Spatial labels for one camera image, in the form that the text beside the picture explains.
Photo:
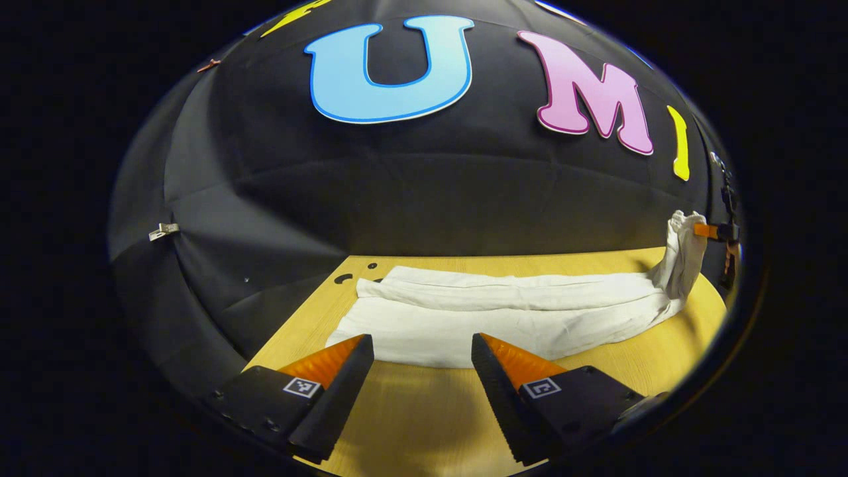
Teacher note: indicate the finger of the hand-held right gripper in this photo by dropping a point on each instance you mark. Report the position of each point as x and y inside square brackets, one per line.
[706, 231]

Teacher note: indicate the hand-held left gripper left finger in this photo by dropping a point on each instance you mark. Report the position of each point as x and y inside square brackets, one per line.
[344, 391]

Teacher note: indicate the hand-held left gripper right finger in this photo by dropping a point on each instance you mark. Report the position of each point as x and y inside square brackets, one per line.
[497, 397]

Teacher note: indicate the white jeans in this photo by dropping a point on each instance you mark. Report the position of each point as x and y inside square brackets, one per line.
[503, 311]

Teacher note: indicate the black backdrop cloth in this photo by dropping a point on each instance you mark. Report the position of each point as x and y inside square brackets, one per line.
[424, 185]

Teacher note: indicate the white cloth clip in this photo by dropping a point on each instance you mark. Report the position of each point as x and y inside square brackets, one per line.
[163, 231]

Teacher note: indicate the copper cloth clip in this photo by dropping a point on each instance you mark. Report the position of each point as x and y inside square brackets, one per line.
[209, 65]

